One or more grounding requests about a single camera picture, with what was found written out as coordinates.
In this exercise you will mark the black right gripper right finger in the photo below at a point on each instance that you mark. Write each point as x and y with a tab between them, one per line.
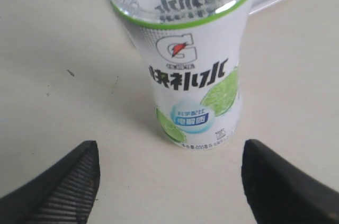
278	192

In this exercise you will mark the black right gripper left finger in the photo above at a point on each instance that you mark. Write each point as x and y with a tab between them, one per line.
64	193

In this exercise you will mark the clear plastic drink bottle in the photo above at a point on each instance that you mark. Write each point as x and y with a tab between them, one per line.
191	49

